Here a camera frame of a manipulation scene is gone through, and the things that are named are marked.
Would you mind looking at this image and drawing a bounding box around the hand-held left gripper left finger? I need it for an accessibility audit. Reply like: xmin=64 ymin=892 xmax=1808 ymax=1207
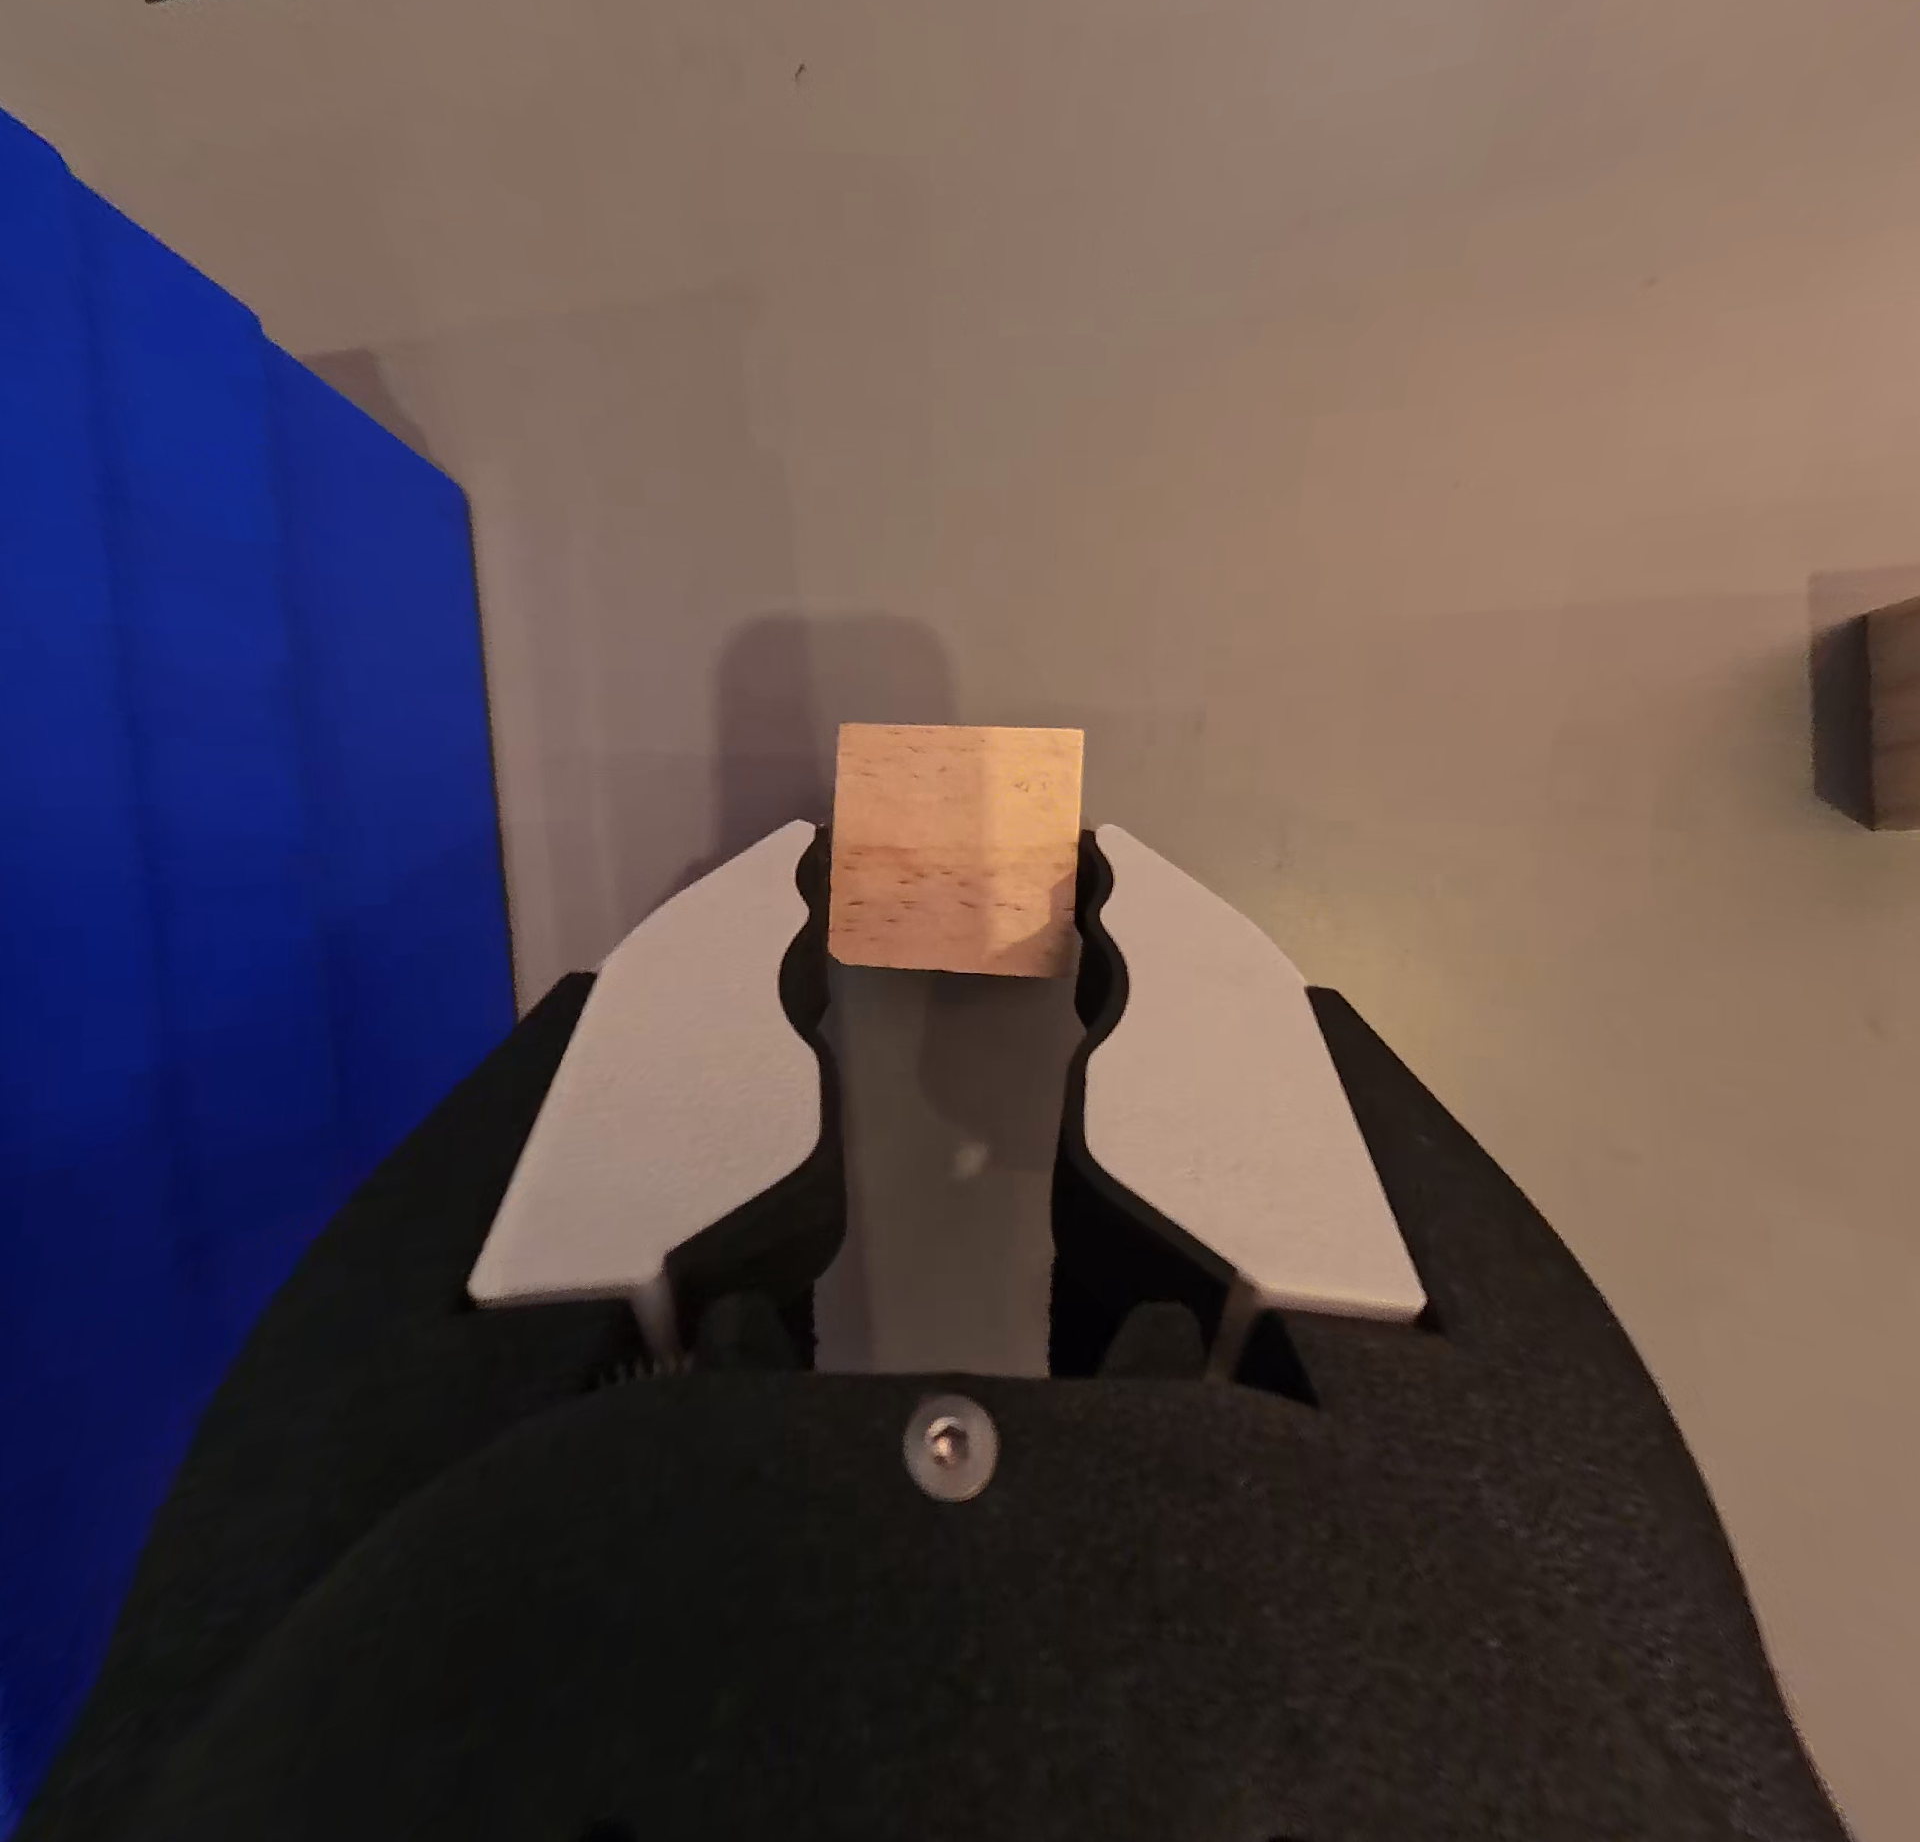
xmin=467 ymin=818 xmax=848 ymax=1370

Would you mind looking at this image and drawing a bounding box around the blue plastic bin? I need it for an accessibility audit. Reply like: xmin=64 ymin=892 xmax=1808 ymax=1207
xmin=0 ymin=104 xmax=518 ymax=1800

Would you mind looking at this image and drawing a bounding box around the wooden cube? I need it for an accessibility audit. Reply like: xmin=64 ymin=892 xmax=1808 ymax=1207
xmin=827 ymin=725 xmax=1084 ymax=980
xmin=1806 ymin=567 xmax=1920 ymax=834

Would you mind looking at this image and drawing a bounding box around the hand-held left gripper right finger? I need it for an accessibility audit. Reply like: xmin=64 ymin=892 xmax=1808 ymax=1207
xmin=1054 ymin=822 xmax=1426 ymax=1380

